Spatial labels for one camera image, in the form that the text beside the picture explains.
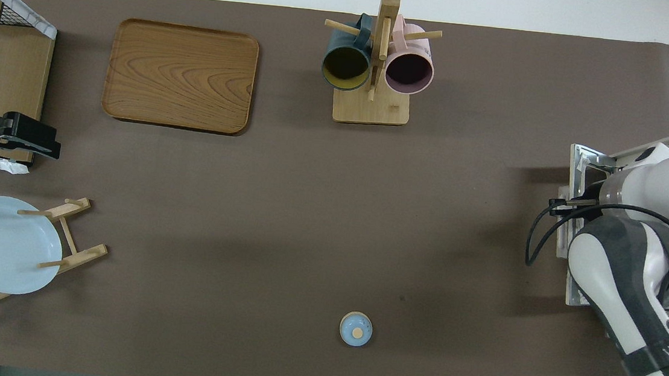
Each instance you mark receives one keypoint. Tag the pink mug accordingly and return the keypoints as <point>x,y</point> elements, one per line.
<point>408,73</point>

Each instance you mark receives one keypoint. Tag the rectangular wooden tray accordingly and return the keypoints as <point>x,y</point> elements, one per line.
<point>180,77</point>

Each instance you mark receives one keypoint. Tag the small blue lidded jar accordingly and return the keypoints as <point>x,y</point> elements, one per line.
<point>355,329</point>

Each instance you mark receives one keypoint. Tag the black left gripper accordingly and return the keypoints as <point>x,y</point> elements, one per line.
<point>25,134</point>

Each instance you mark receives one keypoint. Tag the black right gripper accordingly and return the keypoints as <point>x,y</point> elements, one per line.
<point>593,192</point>

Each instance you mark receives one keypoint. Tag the brown table mat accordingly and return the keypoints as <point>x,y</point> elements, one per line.
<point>308,210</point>

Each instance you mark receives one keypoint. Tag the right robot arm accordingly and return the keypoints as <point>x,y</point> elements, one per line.
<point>622,286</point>

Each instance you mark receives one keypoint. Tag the wooden mug tree stand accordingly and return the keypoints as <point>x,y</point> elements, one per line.
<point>371,109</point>

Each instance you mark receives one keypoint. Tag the wooden plate rack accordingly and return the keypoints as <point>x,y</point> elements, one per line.
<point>81,257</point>

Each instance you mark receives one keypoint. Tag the dark teal mug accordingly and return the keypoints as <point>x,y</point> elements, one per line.
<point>345,66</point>

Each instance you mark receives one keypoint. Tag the glass oven door metal frame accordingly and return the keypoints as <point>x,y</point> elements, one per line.
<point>574,172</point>

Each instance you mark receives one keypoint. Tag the wooden stepped shelf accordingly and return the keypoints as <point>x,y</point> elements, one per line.
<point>17,75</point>

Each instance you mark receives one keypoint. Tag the light blue plate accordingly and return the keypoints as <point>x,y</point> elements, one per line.
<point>2,247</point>

